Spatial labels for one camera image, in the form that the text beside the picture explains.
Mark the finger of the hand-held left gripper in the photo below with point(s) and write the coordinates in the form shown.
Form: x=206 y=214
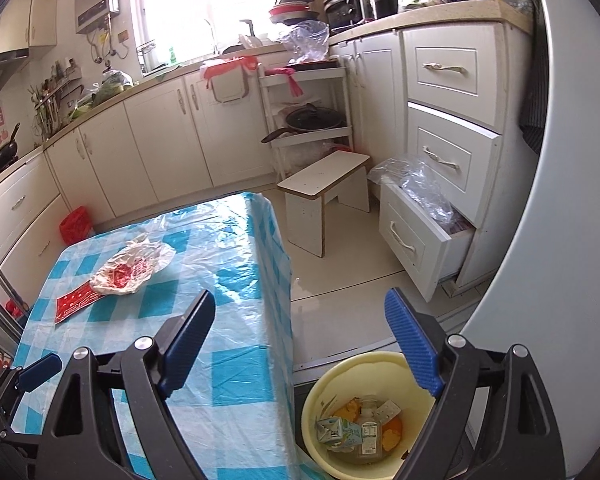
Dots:
x=40 y=367

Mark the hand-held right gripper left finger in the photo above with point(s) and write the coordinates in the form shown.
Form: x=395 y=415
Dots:
x=190 y=345

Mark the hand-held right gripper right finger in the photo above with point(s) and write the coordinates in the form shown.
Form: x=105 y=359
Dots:
x=410 y=345

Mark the silver blister pack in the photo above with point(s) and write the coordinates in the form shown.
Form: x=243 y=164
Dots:
x=387 y=410

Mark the yellow plastic basin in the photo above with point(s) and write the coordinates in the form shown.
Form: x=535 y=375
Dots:
x=325 y=385

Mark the clear plastic bottle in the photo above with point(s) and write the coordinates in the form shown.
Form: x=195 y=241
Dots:
x=370 y=432

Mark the green and white milk carton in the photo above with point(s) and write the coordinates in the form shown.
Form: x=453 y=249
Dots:
x=337 y=432

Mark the red trash bin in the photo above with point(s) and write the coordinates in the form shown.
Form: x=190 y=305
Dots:
x=75 y=225

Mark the red dotted packet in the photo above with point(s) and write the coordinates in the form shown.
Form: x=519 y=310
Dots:
x=77 y=305

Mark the blue checked tablecloth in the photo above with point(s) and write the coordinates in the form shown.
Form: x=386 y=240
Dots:
x=220 y=270

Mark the white cabinet drawer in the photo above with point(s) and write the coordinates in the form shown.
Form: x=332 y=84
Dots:
x=450 y=175
x=450 y=85
x=410 y=250

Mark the white red-printed plastic bag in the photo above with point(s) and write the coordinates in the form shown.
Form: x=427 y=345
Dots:
x=130 y=270

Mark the clear plastic bags bundle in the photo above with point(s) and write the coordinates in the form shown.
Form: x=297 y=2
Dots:
x=420 y=185

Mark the white wooden stool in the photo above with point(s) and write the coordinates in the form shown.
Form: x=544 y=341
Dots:
x=325 y=175

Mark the white refrigerator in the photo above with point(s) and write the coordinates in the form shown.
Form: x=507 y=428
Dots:
x=570 y=210

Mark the white base cabinets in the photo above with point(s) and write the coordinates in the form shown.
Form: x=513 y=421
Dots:
x=170 y=130

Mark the black wok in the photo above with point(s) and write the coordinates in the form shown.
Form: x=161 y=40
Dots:
x=4 y=154

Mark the black frying pan with lid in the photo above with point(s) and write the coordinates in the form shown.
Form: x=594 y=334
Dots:
x=310 y=119

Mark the white trolley rack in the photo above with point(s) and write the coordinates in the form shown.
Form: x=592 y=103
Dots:
x=269 y=110

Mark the hanging bin with red bag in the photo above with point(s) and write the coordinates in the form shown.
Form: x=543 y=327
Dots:
x=227 y=85

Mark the plastic bag of vegetables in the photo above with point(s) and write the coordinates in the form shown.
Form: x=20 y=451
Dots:
x=111 y=85

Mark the red hanging cloth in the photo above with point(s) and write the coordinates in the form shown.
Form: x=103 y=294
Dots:
x=290 y=80

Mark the green bottle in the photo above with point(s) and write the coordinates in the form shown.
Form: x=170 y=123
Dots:
x=171 y=55

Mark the dark tray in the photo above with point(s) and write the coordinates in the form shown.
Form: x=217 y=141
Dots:
x=315 y=65

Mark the chrome kitchen faucet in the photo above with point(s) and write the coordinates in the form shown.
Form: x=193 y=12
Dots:
x=213 y=35

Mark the clear crumpled plastic bag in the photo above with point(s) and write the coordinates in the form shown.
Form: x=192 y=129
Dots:
x=307 y=40

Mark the black kitchen tap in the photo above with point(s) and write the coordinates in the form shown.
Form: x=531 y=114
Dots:
x=247 y=27

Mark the black cooking pot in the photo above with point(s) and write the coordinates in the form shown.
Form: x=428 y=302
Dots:
x=382 y=6

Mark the black toaster oven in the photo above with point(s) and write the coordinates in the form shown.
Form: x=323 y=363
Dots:
x=342 y=7

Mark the bright kitchen window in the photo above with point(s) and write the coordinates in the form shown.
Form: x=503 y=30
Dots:
x=200 y=0

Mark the stack of pots and bowls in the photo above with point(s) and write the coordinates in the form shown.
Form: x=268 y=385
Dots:
x=292 y=5

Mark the wall utensil rail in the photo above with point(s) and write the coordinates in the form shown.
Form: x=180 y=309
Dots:
x=50 y=105

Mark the white wall cabinets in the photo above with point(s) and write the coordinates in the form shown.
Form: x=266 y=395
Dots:
x=30 y=25

